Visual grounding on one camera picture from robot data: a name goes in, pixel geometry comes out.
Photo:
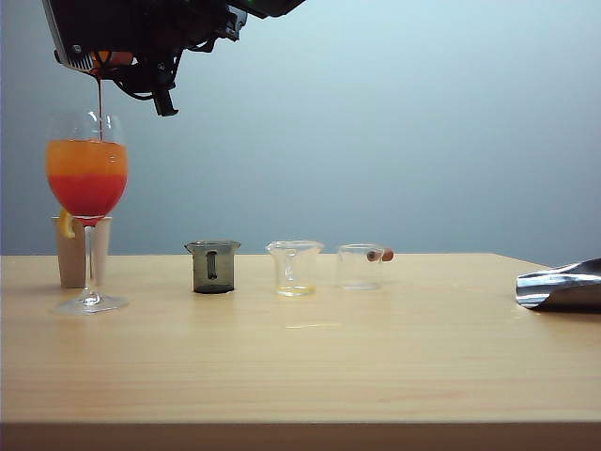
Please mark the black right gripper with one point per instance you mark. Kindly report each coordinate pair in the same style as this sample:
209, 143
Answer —
159, 28

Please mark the amber measuring cup with grenadine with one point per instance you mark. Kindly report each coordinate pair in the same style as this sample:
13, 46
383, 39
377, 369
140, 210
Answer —
112, 57

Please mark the dark grey measuring cup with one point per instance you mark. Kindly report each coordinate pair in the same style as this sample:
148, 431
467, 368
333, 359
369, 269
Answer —
224, 270

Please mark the beige paper cup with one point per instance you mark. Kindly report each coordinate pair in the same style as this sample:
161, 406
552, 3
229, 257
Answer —
70, 263

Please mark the clear measuring cup yellow residue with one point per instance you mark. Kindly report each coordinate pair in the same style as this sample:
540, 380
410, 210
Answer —
300, 270

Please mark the wine glass with orange drink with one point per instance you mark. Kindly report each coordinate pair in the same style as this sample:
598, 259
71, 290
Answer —
87, 188

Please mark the yellow citrus peel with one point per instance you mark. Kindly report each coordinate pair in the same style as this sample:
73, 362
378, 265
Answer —
66, 228

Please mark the shiny metal scoop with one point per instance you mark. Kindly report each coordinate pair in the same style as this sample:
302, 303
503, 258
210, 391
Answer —
561, 289

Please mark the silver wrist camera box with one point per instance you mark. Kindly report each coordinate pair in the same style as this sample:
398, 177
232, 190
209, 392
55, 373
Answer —
70, 33

